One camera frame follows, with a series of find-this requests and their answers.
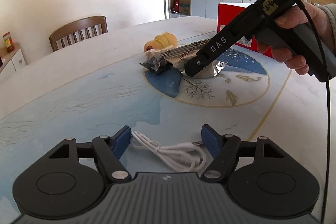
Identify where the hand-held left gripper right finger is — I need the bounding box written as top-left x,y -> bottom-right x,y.
200,124 -> 287,183

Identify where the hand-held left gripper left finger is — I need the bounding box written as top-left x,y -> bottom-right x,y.
49,125 -> 132,183

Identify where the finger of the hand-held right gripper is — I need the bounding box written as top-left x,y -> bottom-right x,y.
184,52 -> 214,78

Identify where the silver striped packet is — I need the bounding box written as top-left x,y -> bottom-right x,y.
155,42 -> 229,79

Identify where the white usb cable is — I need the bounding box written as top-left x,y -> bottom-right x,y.
130,130 -> 208,171

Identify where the red and white cardboard box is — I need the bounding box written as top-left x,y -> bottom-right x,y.
217,2 -> 276,58

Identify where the person's right forearm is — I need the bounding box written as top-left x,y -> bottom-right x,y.
322,3 -> 336,56

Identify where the person's right hand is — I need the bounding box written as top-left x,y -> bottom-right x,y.
257,4 -> 328,75

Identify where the black snack packet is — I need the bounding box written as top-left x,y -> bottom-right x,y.
139,52 -> 174,75

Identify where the yellow rubber toy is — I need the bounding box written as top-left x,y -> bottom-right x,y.
144,32 -> 178,53

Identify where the white tall cabinet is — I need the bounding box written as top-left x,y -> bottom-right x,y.
190,0 -> 244,20

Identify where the brown cardboard carton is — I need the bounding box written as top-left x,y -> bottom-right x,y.
178,0 -> 191,15

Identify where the brown wooden chair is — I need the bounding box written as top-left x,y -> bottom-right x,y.
49,16 -> 109,52

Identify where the white side cabinet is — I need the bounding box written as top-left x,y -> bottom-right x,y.
0,43 -> 27,75

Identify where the black cable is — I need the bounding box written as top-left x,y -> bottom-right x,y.
277,0 -> 332,224

